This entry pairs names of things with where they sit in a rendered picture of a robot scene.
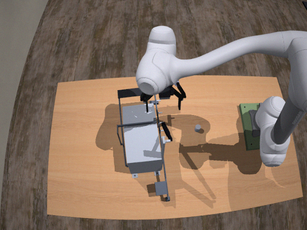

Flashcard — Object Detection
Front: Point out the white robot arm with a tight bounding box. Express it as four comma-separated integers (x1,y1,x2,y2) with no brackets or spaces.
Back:
136,26,307,167

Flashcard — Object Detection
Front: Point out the grey cylinder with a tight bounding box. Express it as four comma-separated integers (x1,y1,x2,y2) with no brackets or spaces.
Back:
195,125,201,132

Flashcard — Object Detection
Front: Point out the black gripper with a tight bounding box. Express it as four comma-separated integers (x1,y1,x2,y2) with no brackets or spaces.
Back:
140,81,186,113

